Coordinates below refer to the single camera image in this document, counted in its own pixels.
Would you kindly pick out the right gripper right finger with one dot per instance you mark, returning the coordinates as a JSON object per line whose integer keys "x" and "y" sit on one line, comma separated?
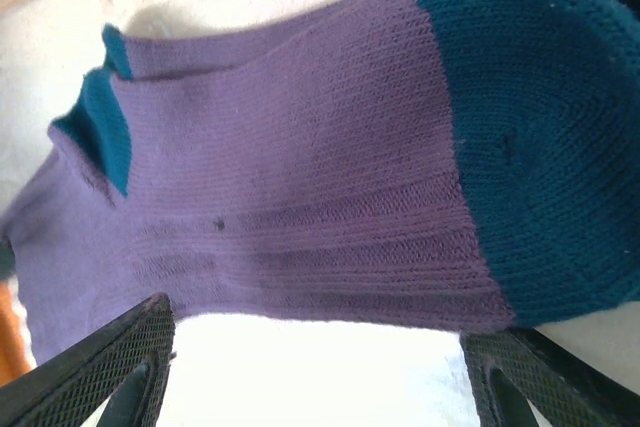
{"x": 525, "y": 382}

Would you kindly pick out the purple and teal sock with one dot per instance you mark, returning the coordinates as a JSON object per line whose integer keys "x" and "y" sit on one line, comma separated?
{"x": 300, "y": 172}

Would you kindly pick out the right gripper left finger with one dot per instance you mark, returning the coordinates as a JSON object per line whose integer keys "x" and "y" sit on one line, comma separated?
{"x": 125, "y": 347}

